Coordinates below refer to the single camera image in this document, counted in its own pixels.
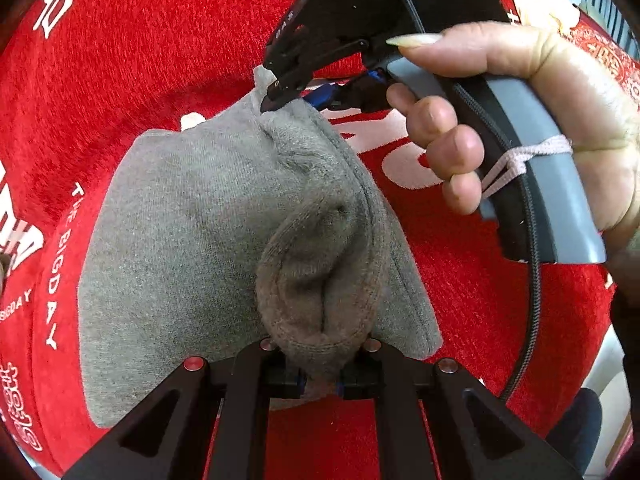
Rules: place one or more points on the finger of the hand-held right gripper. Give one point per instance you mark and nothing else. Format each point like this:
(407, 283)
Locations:
(295, 60)
(367, 92)

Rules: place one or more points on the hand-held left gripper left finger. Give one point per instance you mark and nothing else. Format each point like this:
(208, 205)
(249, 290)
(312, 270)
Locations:
(285, 382)

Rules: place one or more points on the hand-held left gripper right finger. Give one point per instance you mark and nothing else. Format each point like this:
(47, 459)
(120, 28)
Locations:
(355, 385)

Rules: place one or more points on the grey sweater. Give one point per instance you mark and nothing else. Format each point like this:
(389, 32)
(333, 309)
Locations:
(200, 220)

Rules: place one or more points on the person's right hand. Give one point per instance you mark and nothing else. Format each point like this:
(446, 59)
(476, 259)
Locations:
(575, 90)

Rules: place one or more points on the red printed blanket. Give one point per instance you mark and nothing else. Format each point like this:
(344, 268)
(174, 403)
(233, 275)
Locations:
(150, 60)

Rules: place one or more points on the cream fuzzy object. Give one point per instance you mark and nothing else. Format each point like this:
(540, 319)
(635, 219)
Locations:
(542, 2)

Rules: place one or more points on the dark blue cloth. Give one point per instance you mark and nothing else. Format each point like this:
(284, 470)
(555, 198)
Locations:
(575, 425)

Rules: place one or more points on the red patterned cloth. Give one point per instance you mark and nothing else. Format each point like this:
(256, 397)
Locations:
(607, 52)

